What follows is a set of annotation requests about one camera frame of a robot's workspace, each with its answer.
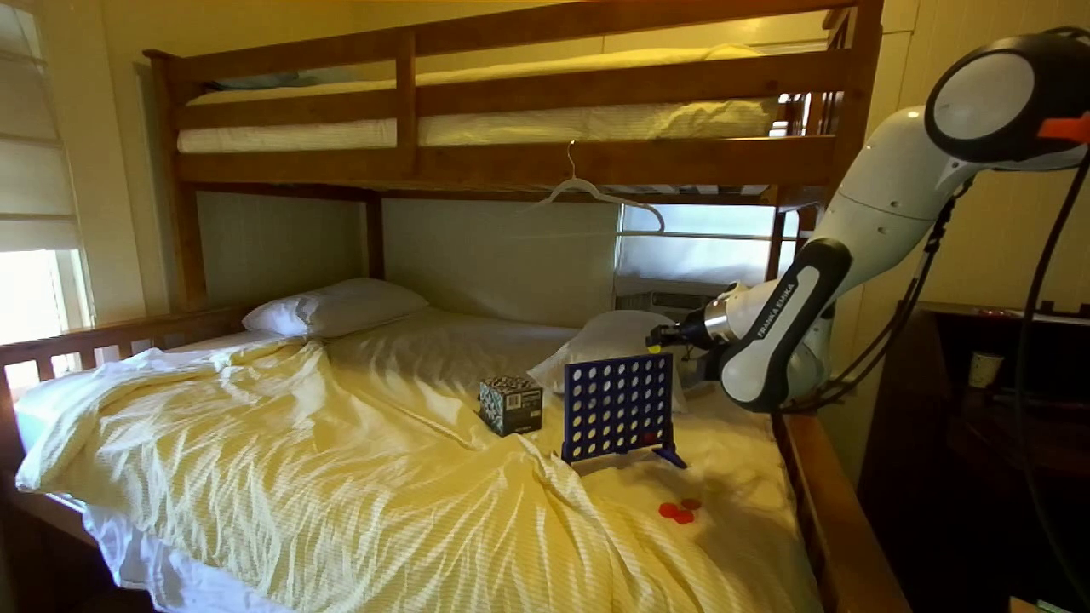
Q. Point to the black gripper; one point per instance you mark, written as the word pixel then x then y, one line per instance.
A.
pixel 689 333

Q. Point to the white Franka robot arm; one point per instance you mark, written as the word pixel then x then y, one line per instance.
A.
pixel 888 191

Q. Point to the blue connect four grid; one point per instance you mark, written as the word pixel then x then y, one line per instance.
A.
pixel 616 410

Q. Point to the bright window pane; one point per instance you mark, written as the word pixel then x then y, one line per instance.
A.
pixel 693 242

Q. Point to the white clothes hanger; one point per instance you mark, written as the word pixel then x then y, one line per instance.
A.
pixel 590 191

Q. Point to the black white patterned box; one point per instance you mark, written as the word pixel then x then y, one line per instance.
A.
pixel 509 406

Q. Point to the red game disc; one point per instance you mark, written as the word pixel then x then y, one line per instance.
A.
pixel 689 503
pixel 682 519
pixel 668 512

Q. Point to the white bunk mattress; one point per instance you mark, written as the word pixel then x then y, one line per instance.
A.
pixel 513 128

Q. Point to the dark wooden dresser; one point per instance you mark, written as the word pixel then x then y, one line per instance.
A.
pixel 940 499

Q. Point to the white cup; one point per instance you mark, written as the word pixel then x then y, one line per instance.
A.
pixel 986 368

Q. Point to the flat white pillow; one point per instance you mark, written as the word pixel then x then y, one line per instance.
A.
pixel 328 308

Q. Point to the yellow bed sheet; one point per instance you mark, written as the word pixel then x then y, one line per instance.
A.
pixel 343 479

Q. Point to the white mattress sheet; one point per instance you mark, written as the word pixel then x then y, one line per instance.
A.
pixel 156 566

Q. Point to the window with white blind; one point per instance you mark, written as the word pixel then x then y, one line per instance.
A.
pixel 34 171

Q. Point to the wooden bunk bed frame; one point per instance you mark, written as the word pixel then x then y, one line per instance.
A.
pixel 513 168

